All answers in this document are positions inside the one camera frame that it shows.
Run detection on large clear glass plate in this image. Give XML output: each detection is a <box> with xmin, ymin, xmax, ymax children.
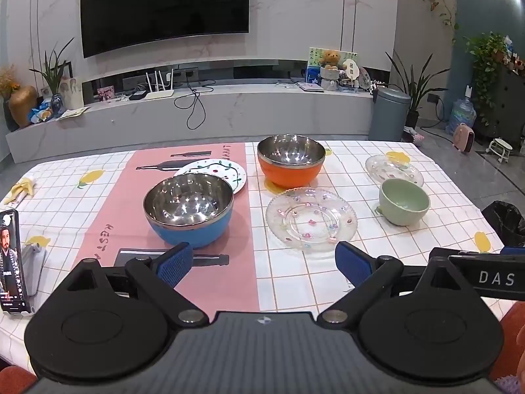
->
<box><xmin>265</xmin><ymin>187</ymin><xmax>358</xmax><ymax>252</ymax></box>

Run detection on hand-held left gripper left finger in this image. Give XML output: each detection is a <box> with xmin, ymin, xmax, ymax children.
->
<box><xmin>67</xmin><ymin>242</ymin><xmax>210</xmax><ymax>328</ymax></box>

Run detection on red cloth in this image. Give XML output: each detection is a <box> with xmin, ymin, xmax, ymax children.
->
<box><xmin>492</xmin><ymin>301</ymin><xmax>525</xmax><ymax>378</ymax></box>
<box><xmin>0</xmin><ymin>362</ymin><xmax>35</xmax><ymax>394</ymax></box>

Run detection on black trash bag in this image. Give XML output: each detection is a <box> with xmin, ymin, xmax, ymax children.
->
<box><xmin>481</xmin><ymin>200</ymin><xmax>525</xmax><ymax>249</ymax></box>

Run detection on grey trash can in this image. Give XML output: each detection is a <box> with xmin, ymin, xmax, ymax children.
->
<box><xmin>368</xmin><ymin>87</ymin><xmax>412</xmax><ymax>142</ymax></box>

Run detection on black cable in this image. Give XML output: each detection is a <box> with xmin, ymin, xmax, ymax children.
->
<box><xmin>174</xmin><ymin>78</ymin><xmax>216</xmax><ymax>130</ymax></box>

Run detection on blue steel bowl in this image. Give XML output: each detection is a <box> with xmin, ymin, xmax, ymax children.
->
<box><xmin>143</xmin><ymin>173</ymin><xmax>235</xmax><ymax>250</ymax></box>

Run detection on orange steel bowl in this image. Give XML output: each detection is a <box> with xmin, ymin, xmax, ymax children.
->
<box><xmin>257</xmin><ymin>134</ymin><xmax>326</xmax><ymax>191</ymax></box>

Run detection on green leafy plant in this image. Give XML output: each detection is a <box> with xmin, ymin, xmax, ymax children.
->
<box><xmin>29</xmin><ymin>38</ymin><xmax>75</xmax><ymax>95</ymax></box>

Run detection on white round fan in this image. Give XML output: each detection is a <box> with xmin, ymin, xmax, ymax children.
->
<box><xmin>342</xmin><ymin>58</ymin><xmax>361</xmax><ymax>82</ymax></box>

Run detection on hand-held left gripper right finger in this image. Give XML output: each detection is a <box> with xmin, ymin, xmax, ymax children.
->
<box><xmin>316</xmin><ymin>240</ymin><xmax>479</xmax><ymax>328</ymax></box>

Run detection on dried flowers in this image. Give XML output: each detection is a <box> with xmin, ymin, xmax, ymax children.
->
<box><xmin>0</xmin><ymin>63</ymin><xmax>21</xmax><ymax>99</ymax></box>

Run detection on white phone stand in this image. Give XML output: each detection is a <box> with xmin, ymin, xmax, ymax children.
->
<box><xmin>18</xmin><ymin>241</ymin><xmax>48</xmax><ymax>296</ymax></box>

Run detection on pink heater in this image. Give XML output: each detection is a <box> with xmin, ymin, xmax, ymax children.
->
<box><xmin>452</xmin><ymin>122</ymin><xmax>475</xmax><ymax>153</ymax></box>

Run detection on dark cabinet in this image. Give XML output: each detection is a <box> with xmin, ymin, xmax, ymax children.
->
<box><xmin>472</xmin><ymin>59</ymin><xmax>525</xmax><ymax>154</ymax></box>

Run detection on grey jar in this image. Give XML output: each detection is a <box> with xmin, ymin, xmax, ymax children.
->
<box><xmin>320</xmin><ymin>68</ymin><xmax>340</xmax><ymax>90</ymax></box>

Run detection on landscape picture board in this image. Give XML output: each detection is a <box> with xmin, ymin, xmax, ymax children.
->
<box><xmin>308</xmin><ymin>47</ymin><xmax>358</xmax><ymax>83</ymax></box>

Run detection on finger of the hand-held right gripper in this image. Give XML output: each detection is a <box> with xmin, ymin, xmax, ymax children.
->
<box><xmin>429</xmin><ymin>246</ymin><xmax>525</xmax><ymax>260</ymax></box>

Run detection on brown teddy bear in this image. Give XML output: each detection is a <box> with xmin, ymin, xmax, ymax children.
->
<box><xmin>319</xmin><ymin>50</ymin><xmax>342</xmax><ymax>70</ymax></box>

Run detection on small clear glass plate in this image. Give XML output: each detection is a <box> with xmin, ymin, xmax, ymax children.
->
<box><xmin>365</xmin><ymin>154</ymin><xmax>424</xmax><ymax>189</ymax></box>

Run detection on blue water bottle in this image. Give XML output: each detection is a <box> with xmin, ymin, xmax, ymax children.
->
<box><xmin>446</xmin><ymin>98</ymin><xmax>477</xmax><ymax>136</ymax></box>

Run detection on papers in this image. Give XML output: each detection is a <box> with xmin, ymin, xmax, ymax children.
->
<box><xmin>56</xmin><ymin>107</ymin><xmax>90</xmax><ymax>120</ymax></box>

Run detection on pink placemat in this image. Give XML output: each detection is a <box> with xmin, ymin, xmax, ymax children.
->
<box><xmin>76</xmin><ymin>143</ymin><xmax>261</xmax><ymax>313</ymax></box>

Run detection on white router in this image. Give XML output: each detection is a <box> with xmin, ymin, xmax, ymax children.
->
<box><xmin>144</xmin><ymin>71</ymin><xmax>175</xmax><ymax>100</ymax></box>

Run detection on checkered lemon tablecloth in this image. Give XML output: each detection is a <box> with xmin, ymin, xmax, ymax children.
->
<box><xmin>0</xmin><ymin>140</ymin><xmax>525</xmax><ymax>378</ymax></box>

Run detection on white stool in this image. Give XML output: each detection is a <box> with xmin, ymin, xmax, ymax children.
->
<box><xmin>486</xmin><ymin>137</ymin><xmax>513</xmax><ymax>164</ymax></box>

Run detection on gold vase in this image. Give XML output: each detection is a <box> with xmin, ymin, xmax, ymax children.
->
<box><xmin>8</xmin><ymin>85</ymin><xmax>38</xmax><ymax>128</ymax></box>

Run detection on potted snake plant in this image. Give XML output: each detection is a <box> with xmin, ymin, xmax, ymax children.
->
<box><xmin>386</xmin><ymin>51</ymin><xmax>452</xmax><ymax>128</ymax></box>

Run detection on smartphone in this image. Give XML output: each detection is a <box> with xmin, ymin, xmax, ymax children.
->
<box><xmin>0</xmin><ymin>208</ymin><xmax>33</xmax><ymax>317</ymax></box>

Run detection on white patterned plate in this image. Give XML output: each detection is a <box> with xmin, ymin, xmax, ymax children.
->
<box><xmin>174</xmin><ymin>159</ymin><xmax>247</xmax><ymax>193</ymax></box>

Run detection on black television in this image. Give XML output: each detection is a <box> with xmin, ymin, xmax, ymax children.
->
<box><xmin>79</xmin><ymin>0</ymin><xmax>251</xmax><ymax>59</ymax></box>

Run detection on yellow cloth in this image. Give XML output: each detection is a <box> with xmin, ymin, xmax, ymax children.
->
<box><xmin>3</xmin><ymin>176</ymin><xmax>35</xmax><ymax>206</ymax></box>

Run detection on green ceramic bowl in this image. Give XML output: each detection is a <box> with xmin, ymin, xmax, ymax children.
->
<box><xmin>375</xmin><ymin>178</ymin><xmax>431</xmax><ymax>227</ymax></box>

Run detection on marble media console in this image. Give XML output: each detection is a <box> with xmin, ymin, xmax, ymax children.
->
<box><xmin>6</xmin><ymin>84</ymin><xmax>376</xmax><ymax>163</ymax></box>

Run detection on green ivy plant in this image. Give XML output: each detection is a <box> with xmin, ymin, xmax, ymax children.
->
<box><xmin>463</xmin><ymin>33</ymin><xmax>511</xmax><ymax>126</ymax></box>

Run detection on white patterned vase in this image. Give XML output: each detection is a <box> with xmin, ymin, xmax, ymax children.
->
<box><xmin>57</xmin><ymin>76</ymin><xmax>83</xmax><ymax>107</ymax></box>

